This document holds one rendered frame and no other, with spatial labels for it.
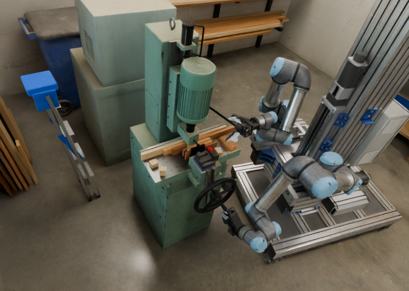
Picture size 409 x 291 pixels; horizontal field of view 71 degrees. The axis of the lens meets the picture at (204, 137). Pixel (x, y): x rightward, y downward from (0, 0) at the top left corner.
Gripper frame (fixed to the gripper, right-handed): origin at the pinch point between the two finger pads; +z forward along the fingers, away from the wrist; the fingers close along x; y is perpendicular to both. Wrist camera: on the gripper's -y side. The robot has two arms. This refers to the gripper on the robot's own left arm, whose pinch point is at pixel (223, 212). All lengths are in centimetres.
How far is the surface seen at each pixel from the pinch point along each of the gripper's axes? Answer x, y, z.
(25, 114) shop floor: -94, -54, 225
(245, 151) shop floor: 95, 26, 107
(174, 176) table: -20.2, -29.1, 10.5
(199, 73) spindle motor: -2, -84, -9
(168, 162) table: -19.6, -35.2, 18.3
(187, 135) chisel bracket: -5, -48, 16
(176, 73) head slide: -7, -84, 9
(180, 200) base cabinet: -16.0, -4.4, 24.6
